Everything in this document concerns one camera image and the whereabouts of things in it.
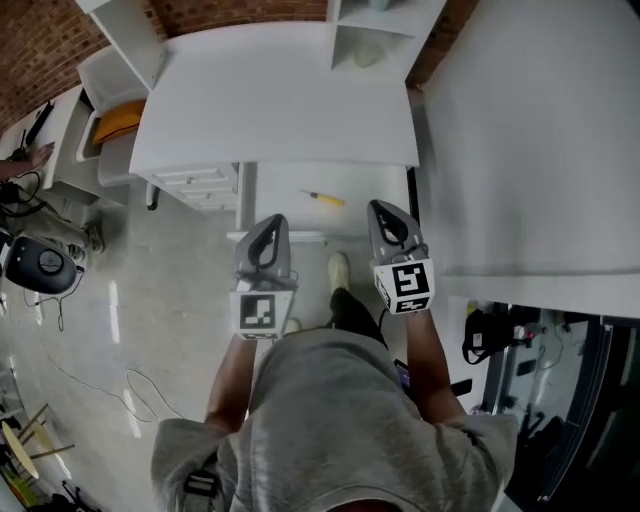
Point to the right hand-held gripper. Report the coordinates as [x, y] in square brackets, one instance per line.
[410, 282]

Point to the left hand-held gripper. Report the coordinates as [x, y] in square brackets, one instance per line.
[262, 315]

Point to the white desk drawer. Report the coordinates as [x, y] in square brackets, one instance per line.
[300, 210]

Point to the person's left forearm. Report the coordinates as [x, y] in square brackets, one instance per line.
[231, 380]

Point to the person's right forearm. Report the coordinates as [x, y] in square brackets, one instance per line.
[430, 365]

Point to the white small drawer unit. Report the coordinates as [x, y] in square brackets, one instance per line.
[200, 187]

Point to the person's left beige shoe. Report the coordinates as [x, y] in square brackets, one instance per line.
[292, 326]

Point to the person's beige shoe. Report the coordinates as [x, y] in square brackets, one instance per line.
[292, 326]
[339, 270]

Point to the person's black trouser leg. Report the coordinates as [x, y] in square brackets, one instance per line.
[355, 315]

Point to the person's right beige shoe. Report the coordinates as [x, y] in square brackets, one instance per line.
[339, 270]

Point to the black bag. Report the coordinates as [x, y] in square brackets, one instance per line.
[485, 335]

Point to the dark phone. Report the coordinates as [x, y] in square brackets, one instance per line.
[403, 374]

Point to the person's grey shirt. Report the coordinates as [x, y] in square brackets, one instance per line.
[330, 430]

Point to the large white table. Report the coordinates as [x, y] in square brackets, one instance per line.
[530, 140]

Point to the white desk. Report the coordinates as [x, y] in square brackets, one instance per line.
[275, 100]

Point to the pale green round object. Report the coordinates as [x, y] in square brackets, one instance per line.
[369, 56]

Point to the black round device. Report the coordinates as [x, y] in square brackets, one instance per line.
[37, 265]

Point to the orange cushion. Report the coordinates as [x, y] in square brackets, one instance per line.
[117, 122]

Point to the white open shelf unit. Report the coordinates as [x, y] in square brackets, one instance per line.
[380, 35]

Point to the white chair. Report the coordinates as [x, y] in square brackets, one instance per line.
[107, 85]

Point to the round wooden stool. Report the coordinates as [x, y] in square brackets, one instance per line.
[20, 450]

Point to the black long tool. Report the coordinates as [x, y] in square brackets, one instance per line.
[39, 122]

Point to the white tall shelf board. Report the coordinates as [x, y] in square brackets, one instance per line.
[132, 37]

